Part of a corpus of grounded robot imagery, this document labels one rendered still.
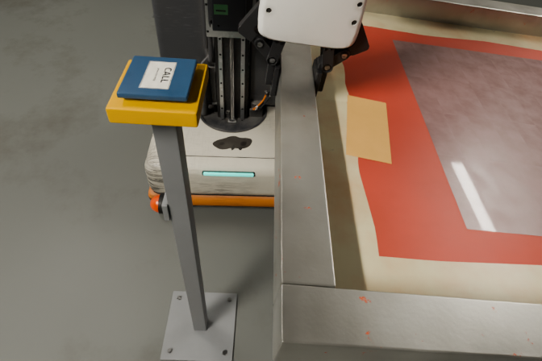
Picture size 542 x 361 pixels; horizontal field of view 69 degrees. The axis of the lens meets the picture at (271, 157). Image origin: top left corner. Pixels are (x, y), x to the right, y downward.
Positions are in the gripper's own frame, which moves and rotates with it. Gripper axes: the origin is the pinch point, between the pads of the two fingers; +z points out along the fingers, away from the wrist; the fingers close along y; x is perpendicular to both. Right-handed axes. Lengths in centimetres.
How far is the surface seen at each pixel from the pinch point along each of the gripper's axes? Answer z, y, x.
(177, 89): 10.2, 15.0, -8.3
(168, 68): 10.4, 17.3, -13.4
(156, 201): 41.1, 20.7, -11.0
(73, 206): 112, 68, -56
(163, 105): 12.1, 16.8, -6.6
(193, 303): 86, 13, -9
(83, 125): 113, 80, -104
